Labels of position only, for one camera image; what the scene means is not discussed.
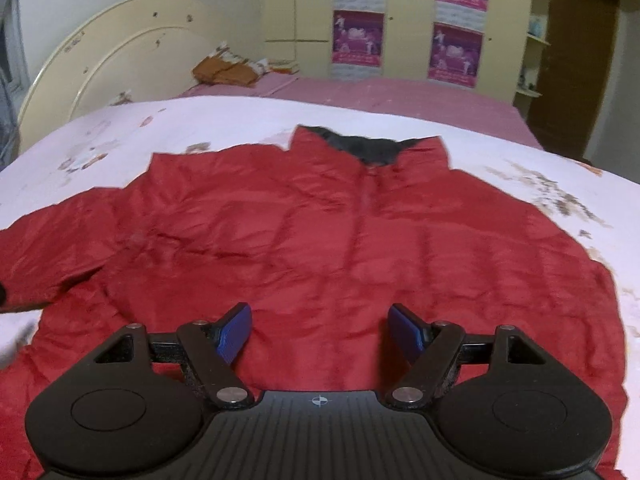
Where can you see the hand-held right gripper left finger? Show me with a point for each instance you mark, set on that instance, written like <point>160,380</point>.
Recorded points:
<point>235,332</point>

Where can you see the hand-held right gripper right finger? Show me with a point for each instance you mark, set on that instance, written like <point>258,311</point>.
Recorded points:
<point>402,332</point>

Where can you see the red puffer jacket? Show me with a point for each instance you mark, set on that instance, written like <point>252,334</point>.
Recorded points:
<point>300,240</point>

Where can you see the floral pink bedsheet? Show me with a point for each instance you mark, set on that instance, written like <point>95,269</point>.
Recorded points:
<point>150,125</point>

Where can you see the plain pink bed cover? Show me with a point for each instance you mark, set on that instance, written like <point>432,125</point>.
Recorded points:
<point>400,97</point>

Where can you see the orange patterned pillow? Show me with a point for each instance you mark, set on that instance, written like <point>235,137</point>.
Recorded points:
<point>227,71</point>

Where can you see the small folded cloth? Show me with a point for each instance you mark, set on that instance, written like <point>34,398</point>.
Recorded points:
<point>285,66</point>

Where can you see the cream wooden headboard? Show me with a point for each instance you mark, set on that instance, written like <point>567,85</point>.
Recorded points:
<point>125,50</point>

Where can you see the cream corner shelf unit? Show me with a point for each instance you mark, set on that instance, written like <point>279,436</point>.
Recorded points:
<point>540,60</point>

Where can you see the cream wardrobe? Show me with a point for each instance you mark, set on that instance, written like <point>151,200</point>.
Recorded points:
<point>410,20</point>

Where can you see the brown wooden door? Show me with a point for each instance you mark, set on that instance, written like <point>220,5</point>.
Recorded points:
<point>580,75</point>

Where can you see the grey curtain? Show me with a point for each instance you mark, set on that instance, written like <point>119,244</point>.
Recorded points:
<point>10,85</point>

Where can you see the pale blue shelf item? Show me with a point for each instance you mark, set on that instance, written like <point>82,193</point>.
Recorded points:
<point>537,25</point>

